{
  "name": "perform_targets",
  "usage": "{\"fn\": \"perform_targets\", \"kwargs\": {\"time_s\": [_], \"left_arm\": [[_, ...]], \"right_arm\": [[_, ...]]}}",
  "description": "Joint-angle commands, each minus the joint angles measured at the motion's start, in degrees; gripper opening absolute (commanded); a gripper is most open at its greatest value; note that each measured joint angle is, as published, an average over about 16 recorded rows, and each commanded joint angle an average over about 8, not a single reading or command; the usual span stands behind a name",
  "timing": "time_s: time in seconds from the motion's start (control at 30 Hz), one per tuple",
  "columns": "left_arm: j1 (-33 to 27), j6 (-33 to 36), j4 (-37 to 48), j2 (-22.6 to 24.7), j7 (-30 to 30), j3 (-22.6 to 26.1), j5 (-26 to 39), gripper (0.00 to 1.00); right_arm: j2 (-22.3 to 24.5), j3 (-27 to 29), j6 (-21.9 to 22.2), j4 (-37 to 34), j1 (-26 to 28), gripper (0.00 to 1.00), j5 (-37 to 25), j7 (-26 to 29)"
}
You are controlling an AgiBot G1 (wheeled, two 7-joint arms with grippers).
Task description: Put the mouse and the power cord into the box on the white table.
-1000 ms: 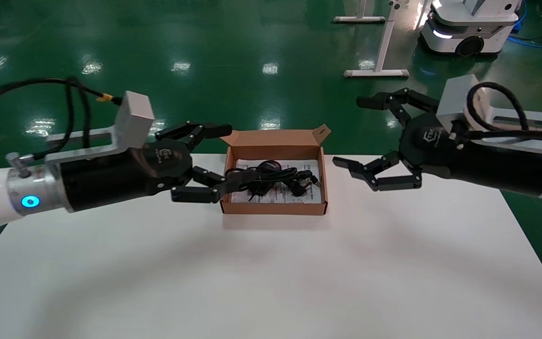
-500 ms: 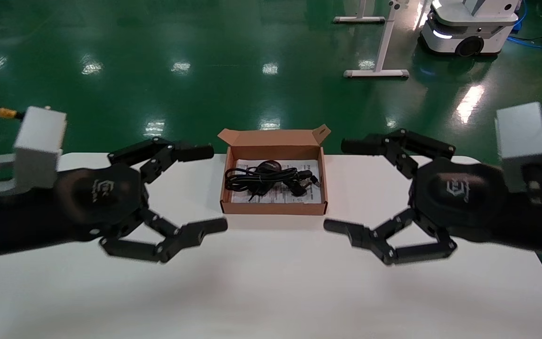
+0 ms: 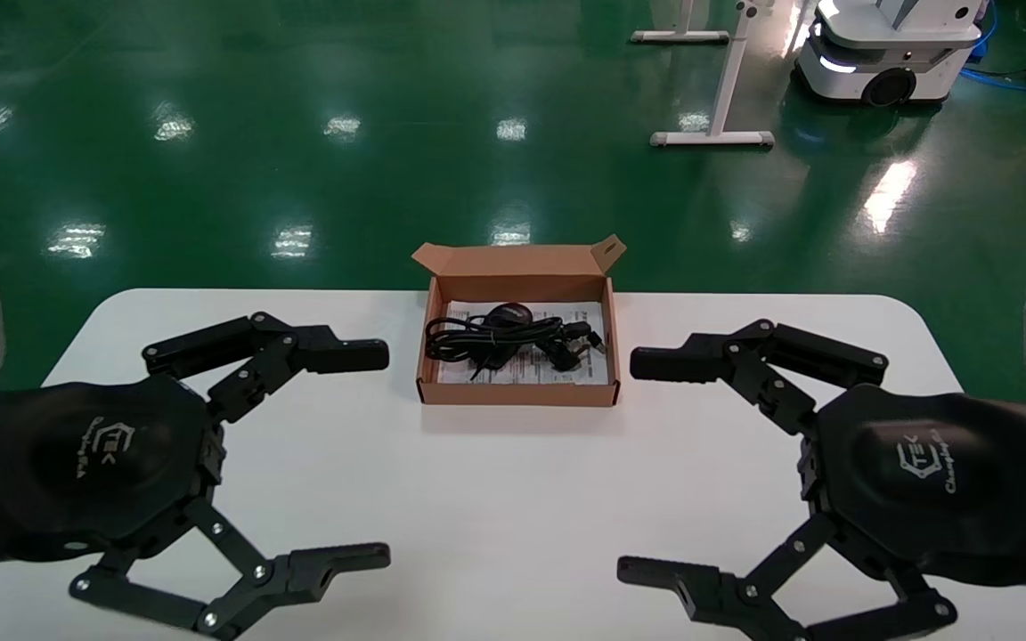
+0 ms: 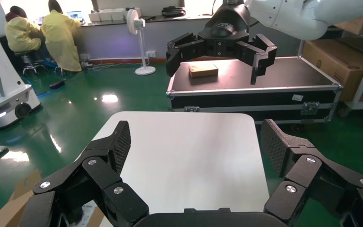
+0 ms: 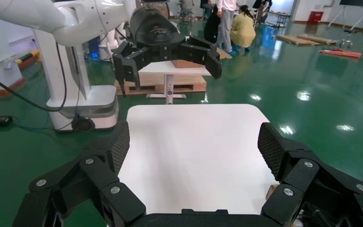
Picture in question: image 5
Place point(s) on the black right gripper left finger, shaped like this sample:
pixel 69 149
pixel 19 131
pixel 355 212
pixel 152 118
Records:
pixel 87 188

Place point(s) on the yellow black floor barrier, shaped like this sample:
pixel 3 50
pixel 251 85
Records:
pixel 28 59

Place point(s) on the person in white shirt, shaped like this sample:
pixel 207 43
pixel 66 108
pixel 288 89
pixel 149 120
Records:
pixel 227 25

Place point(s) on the white pedestal table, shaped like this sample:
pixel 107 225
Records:
pixel 175 70

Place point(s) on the person in black clothes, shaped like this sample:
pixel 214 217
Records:
pixel 212 28

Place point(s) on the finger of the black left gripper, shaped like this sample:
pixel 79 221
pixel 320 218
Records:
pixel 197 51
pixel 131 61

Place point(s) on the wooden pallet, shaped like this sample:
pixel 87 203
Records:
pixel 194 84

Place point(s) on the white wheeled robot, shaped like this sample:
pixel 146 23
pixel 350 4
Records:
pixel 100 106

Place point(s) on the small cardboard box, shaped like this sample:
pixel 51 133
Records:
pixel 184 64

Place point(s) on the long wooden plank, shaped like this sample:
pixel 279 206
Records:
pixel 297 40
pixel 320 39

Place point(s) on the flat cardboard sheet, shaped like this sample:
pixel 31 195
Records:
pixel 225 55

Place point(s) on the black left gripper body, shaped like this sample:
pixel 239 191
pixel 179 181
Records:
pixel 156 29

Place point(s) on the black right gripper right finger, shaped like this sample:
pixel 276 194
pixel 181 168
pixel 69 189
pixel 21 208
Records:
pixel 310 178

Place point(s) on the brown cardboard box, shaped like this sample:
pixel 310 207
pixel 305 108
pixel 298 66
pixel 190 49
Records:
pixel 272 191

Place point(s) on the black screen on tripod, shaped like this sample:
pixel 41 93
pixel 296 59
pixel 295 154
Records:
pixel 358 2

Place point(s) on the person in yellow coat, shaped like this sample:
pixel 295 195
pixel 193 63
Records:
pixel 242 29

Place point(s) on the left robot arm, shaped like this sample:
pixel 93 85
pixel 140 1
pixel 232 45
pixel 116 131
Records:
pixel 75 18

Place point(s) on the red flat floor panels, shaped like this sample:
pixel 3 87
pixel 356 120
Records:
pixel 341 53

